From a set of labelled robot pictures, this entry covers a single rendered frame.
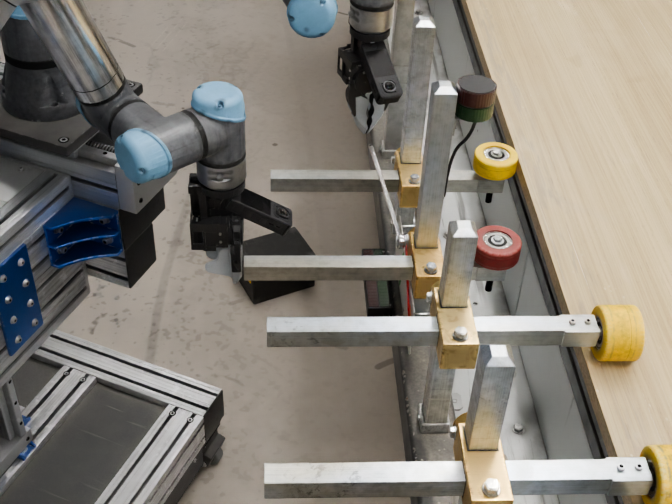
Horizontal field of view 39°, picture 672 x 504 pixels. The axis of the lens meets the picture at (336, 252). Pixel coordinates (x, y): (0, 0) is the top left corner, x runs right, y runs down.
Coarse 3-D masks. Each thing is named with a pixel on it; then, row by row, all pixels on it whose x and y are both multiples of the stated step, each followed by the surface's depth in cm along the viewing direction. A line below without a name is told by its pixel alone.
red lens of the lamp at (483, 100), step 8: (456, 88) 142; (496, 88) 141; (464, 96) 141; (472, 96) 140; (480, 96) 140; (488, 96) 140; (464, 104) 141; (472, 104) 141; (480, 104) 141; (488, 104) 141
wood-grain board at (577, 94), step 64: (512, 0) 227; (576, 0) 228; (640, 0) 229; (512, 64) 203; (576, 64) 204; (640, 64) 205; (512, 128) 183; (576, 128) 184; (640, 128) 185; (576, 192) 168; (640, 192) 169; (576, 256) 155; (640, 256) 155; (640, 384) 134; (640, 448) 125
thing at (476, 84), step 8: (464, 80) 142; (472, 80) 143; (480, 80) 143; (488, 80) 143; (464, 88) 141; (472, 88) 141; (480, 88) 141; (488, 88) 141; (472, 128) 147; (448, 168) 152; (448, 176) 153
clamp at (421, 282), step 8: (408, 232) 165; (408, 248) 164; (416, 248) 159; (424, 248) 160; (432, 248) 160; (440, 248) 160; (416, 256) 158; (424, 256) 158; (432, 256) 158; (440, 256) 158; (416, 264) 156; (424, 264) 156; (440, 264) 156; (416, 272) 155; (424, 272) 155; (440, 272) 155; (416, 280) 155; (424, 280) 155; (432, 280) 155; (416, 288) 156; (424, 288) 156; (416, 296) 157; (424, 296) 157
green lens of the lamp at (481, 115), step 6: (456, 108) 143; (462, 108) 142; (468, 108) 141; (486, 108) 142; (492, 108) 143; (456, 114) 144; (462, 114) 143; (468, 114) 142; (474, 114) 142; (480, 114) 142; (486, 114) 142; (492, 114) 144; (468, 120) 143; (474, 120) 142; (480, 120) 143; (486, 120) 143
